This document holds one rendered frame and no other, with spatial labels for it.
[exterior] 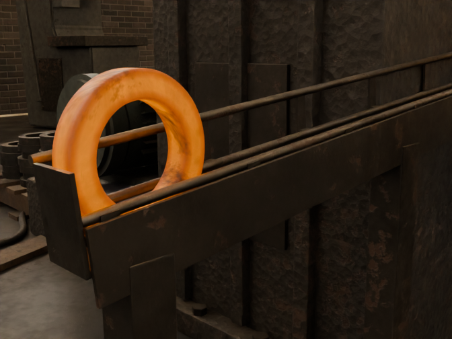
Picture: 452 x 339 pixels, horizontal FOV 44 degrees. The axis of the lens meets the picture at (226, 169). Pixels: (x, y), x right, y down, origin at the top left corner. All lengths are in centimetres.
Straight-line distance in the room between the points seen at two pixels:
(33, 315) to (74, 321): 14
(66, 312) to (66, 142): 127
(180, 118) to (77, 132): 13
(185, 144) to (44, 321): 119
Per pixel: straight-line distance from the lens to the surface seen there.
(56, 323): 173
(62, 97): 218
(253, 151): 78
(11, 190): 273
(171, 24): 146
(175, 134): 64
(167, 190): 60
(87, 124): 55
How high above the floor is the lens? 76
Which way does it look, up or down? 12 degrees down
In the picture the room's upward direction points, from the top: 1 degrees counter-clockwise
